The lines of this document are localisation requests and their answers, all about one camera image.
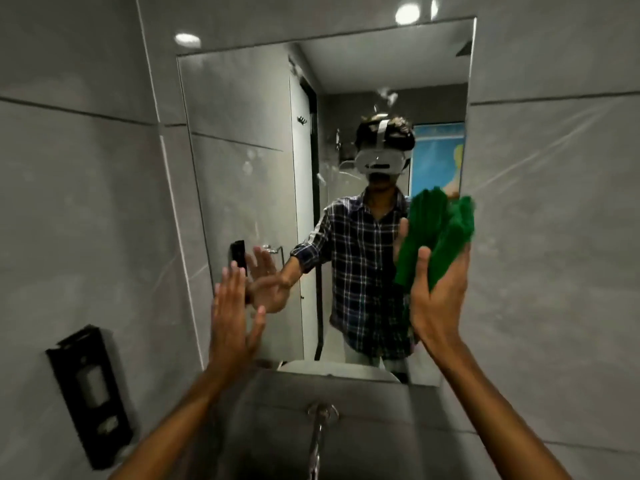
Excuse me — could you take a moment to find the person's right hand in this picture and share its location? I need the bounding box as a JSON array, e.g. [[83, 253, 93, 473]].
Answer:
[[409, 243, 472, 356]]

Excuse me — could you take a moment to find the person's left hand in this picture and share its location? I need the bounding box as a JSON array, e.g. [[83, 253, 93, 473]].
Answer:
[[207, 262, 267, 374]]

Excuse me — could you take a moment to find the green cleaning cloth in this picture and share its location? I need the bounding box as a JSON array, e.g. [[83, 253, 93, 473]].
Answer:
[[393, 187, 477, 291]]

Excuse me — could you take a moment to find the person's left forearm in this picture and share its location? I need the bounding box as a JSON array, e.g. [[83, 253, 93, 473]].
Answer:
[[106, 364, 242, 480]]

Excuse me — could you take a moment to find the person's right forearm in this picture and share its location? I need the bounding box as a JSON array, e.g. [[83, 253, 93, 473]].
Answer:
[[431, 336, 572, 480]]

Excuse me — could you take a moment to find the chrome wall faucet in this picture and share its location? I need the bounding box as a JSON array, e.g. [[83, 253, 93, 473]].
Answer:
[[305, 402, 340, 480]]

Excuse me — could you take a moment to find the rectangular wall mirror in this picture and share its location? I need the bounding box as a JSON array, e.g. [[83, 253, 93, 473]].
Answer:
[[175, 16, 477, 388]]

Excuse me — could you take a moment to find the black wall soap dispenser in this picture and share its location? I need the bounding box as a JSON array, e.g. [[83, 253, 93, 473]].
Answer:
[[45, 324, 135, 471]]

